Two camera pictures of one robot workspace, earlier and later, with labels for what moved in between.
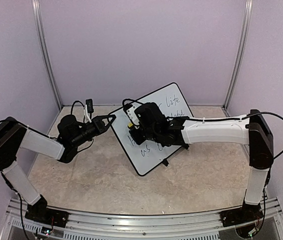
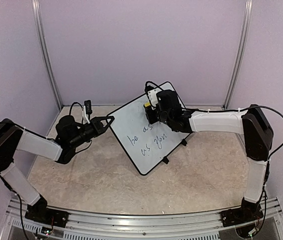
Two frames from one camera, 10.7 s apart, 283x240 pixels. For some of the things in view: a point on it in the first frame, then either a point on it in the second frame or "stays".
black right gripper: (138, 139) -> (151, 119)
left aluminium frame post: (35, 4) stays
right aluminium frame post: (247, 28) stays
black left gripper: (99, 124) stays
